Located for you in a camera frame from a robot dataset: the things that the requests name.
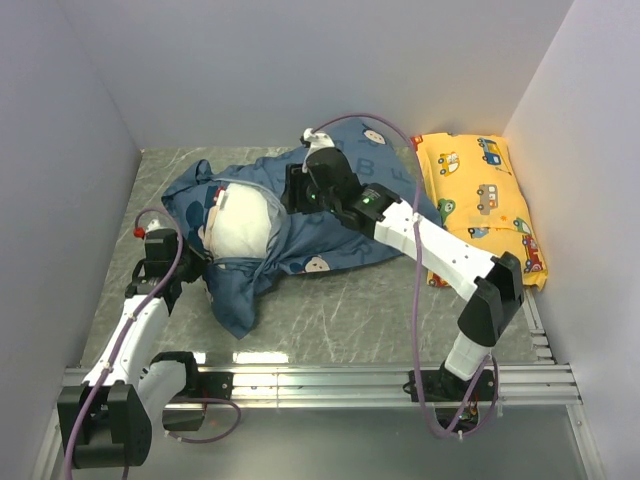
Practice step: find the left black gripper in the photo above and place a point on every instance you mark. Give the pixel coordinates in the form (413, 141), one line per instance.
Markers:
(201, 262)

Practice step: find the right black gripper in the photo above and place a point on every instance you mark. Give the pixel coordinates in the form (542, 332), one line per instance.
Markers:
(292, 196)

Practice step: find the white pillow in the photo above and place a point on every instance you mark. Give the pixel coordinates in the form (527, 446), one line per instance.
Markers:
(242, 222)

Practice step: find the blue cartoon mouse pillowcase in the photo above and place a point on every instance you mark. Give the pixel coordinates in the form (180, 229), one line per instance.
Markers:
(303, 244)

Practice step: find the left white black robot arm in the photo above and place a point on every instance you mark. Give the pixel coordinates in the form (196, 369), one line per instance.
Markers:
(106, 420)

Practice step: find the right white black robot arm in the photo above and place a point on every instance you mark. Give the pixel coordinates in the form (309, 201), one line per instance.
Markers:
(491, 285)

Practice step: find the yellow car print pillow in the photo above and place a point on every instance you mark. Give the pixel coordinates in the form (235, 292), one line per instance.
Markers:
(472, 183)

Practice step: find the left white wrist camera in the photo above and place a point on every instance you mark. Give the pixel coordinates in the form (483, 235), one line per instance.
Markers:
(141, 232)

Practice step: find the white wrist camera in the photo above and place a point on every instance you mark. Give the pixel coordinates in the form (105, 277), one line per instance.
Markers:
(313, 141)
(141, 232)

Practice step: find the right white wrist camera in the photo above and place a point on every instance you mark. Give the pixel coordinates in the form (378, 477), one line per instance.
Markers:
(313, 141)

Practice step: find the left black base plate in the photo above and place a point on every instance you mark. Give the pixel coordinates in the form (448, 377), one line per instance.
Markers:
(207, 384)

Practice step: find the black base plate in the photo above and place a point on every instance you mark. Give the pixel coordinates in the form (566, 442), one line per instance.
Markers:
(443, 387)
(207, 384)

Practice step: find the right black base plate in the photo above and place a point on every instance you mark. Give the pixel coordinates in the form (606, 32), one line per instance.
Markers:
(443, 387)

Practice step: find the aluminium mounting rail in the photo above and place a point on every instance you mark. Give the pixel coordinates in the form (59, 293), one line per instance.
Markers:
(383, 386)

